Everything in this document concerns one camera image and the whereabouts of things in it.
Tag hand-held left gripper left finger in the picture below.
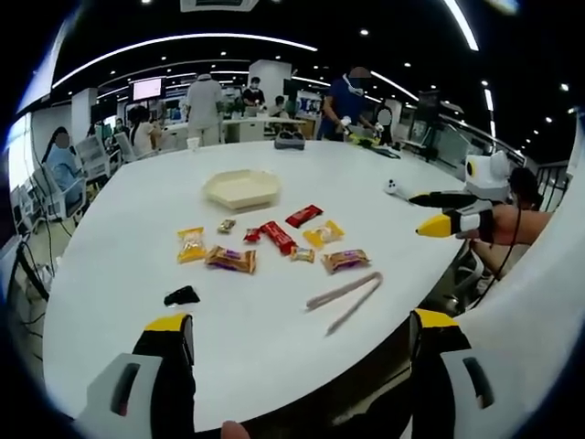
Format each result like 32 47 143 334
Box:
75 313 197 439

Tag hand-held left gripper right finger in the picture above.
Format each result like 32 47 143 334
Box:
409 308 505 439

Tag brown purple food packet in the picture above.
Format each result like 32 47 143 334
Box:
320 248 372 275
204 244 259 275

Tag pale pink food tongs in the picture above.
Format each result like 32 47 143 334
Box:
304 271 383 338

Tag yellow food snack packet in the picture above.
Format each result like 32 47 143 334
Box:
176 227 207 265
302 219 346 251

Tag red food bar wrapper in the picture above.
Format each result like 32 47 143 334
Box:
259 219 294 253
284 204 324 229

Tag beige hexagonal container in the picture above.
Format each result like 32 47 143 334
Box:
202 168 282 212

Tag person's left hand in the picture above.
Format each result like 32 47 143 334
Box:
220 419 258 439

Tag white handheld controller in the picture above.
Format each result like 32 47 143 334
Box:
383 178 413 203

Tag black standing sign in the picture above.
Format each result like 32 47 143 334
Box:
416 90 441 162

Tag green and black items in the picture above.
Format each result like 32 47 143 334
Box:
348 131 402 160

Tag small black clip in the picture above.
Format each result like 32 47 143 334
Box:
164 284 201 307

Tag white counter desk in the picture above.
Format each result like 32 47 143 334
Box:
220 115 308 144

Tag white office chair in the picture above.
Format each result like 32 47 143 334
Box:
112 132 137 164
74 134 112 180

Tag ceiling air vent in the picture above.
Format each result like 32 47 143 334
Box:
179 0 267 14

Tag thin black cable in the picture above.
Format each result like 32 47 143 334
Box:
491 203 525 278

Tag wall screen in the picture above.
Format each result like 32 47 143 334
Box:
132 78 164 102

